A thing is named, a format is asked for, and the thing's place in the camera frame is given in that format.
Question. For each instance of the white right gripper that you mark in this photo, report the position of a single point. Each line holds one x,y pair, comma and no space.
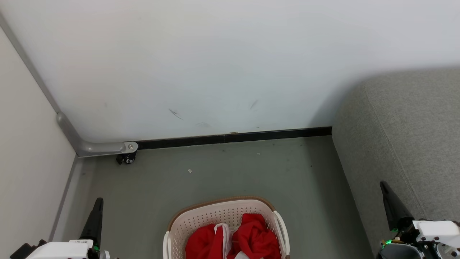
438,232

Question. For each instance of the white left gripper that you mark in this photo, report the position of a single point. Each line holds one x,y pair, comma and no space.
59,250

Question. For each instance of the red garment white trim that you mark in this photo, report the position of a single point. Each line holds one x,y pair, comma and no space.
201,242

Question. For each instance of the red white striped garment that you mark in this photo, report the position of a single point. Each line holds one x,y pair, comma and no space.
257,233

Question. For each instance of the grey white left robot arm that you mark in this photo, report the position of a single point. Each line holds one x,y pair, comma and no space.
104,255

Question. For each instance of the grey fabric sofa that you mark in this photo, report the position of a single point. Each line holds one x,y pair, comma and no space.
402,136

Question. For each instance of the black caster wheel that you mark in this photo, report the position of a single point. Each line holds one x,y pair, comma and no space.
127,158

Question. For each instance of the cream perforated laundry basket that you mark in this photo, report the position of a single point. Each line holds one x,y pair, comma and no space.
201,219

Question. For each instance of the black baseboard strip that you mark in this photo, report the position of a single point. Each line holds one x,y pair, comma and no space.
233,137

